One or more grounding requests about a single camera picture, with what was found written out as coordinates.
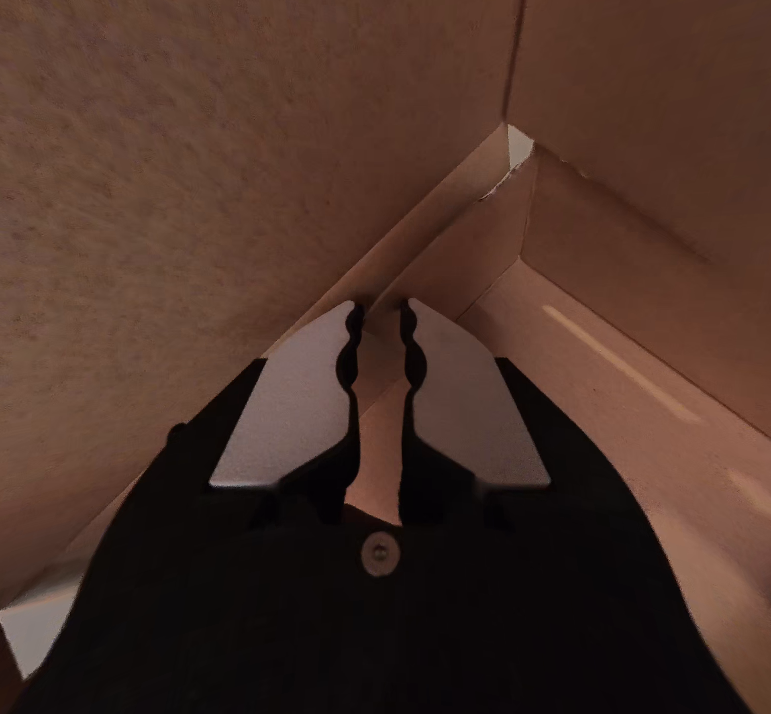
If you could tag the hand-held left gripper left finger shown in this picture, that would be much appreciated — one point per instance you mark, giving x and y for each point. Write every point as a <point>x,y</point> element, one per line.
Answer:
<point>289,407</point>

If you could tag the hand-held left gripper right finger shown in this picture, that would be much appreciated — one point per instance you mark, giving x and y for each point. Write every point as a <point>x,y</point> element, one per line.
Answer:
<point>470,413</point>

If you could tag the brown cardboard box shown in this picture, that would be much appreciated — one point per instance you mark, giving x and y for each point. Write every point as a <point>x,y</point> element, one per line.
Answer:
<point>180,123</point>

